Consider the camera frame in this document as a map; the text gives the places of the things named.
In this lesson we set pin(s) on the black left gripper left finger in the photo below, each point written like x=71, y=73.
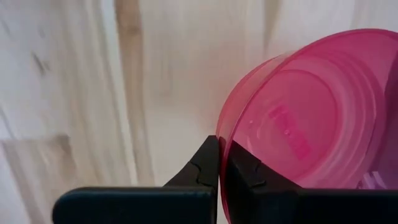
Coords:
x=140, y=205

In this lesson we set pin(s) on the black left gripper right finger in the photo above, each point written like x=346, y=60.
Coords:
x=295, y=207

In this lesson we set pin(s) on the red translucent plastic bowl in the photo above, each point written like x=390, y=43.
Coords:
x=311, y=109

